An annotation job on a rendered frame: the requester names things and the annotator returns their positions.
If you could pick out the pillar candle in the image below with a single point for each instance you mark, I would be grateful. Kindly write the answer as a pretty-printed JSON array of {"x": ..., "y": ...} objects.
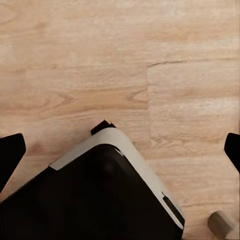
[{"x": 224, "y": 226}]

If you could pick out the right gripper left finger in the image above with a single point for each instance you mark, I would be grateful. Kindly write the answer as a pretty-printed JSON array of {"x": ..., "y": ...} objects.
[{"x": 12, "y": 150}]

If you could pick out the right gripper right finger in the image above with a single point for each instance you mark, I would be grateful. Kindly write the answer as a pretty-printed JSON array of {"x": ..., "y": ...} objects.
[{"x": 232, "y": 149}]

